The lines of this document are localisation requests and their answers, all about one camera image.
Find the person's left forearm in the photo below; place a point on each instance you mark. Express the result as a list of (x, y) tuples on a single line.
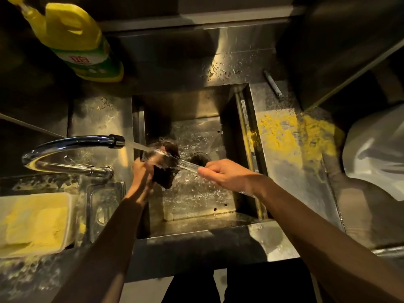
[(104, 252)]

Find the clear drinking glass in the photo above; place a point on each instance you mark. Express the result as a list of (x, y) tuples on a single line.
[(186, 166)]

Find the chrome curved faucet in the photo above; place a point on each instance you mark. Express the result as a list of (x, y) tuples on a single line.
[(66, 154)]

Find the person's right fingers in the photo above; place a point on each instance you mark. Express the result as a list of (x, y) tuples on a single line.
[(212, 172)]

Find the round sink drain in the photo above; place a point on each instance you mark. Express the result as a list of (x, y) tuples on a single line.
[(199, 158)]

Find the person's left fingers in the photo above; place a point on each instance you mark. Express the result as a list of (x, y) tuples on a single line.
[(157, 157)]

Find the person's left hand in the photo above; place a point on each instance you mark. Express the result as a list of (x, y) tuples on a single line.
[(140, 179)]

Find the yellow detergent bottle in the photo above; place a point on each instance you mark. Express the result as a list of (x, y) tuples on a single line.
[(74, 37)]

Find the white tub with yellow sponge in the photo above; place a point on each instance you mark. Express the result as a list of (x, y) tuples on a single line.
[(33, 224)]

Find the stainless steel sink basin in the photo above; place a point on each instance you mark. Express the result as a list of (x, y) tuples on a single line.
[(195, 129)]

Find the white plastic bag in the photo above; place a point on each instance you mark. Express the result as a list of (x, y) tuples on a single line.
[(377, 151)]

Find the person's right forearm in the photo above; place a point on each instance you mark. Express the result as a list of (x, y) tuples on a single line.
[(322, 242)]

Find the small steel container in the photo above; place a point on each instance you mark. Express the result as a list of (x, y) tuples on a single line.
[(104, 208)]

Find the person's right hand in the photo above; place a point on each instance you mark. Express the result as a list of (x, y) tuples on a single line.
[(232, 176)]

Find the person's dark trousers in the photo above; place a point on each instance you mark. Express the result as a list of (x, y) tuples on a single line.
[(252, 282)]

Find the dark scrubbing sponge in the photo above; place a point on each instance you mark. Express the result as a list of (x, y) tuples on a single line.
[(165, 178)]

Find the metal utensil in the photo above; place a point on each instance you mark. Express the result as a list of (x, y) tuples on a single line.
[(272, 83)]

